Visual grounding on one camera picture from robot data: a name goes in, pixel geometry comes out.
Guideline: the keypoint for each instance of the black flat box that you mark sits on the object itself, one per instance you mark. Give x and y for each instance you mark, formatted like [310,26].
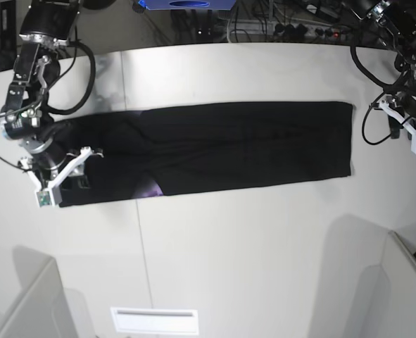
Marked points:
[8,35]

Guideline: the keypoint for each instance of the white power strip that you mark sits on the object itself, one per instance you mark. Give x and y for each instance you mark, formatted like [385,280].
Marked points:
[294,29]

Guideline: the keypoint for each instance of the white partition panel right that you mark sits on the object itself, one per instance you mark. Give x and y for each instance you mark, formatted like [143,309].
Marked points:
[399,266]

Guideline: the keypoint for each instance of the white partition panel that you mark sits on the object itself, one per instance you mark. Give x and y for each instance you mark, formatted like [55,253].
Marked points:
[41,308]
[399,266]

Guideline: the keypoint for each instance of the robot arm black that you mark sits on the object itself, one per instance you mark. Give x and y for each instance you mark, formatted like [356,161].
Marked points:
[48,28]
[399,29]

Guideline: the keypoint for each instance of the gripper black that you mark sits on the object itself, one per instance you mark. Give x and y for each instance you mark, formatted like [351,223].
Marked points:
[402,103]
[51,165]

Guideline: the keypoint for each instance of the blue box with oval logo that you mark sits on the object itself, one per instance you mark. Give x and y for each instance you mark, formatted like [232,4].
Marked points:
[158,5]

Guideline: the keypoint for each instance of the black T-shirt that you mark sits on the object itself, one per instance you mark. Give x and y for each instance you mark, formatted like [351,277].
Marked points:
[208,148]

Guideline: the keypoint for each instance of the white partition panel left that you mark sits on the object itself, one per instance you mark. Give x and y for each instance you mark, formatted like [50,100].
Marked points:
[41,308]

